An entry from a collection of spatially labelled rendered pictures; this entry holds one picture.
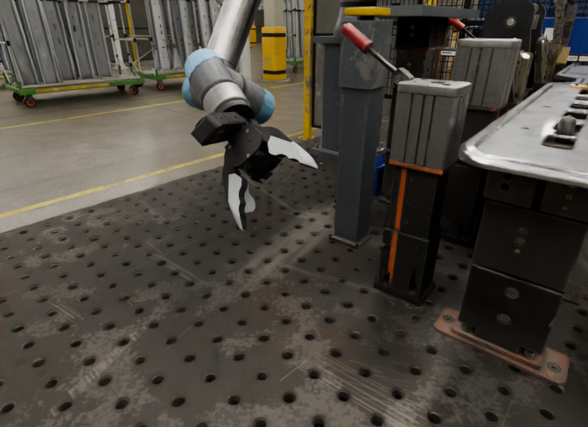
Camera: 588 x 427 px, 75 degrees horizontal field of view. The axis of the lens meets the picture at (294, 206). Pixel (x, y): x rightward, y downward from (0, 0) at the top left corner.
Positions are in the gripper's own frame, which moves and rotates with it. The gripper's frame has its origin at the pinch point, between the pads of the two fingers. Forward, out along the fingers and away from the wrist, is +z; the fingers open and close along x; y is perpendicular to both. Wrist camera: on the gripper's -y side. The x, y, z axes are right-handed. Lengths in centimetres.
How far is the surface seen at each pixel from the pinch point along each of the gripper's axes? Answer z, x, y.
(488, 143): 10.8, -26.5, 4.5
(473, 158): 12.8, -23.4, -0.5
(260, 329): 12.5, 15.6, 5.8
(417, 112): 0.8, -23.0, 5.5
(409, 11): -21.7, -34.6, 16.5
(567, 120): 12.4, -36.6, 12.1
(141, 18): -1129, 308, 601
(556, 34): -32, -79, 91
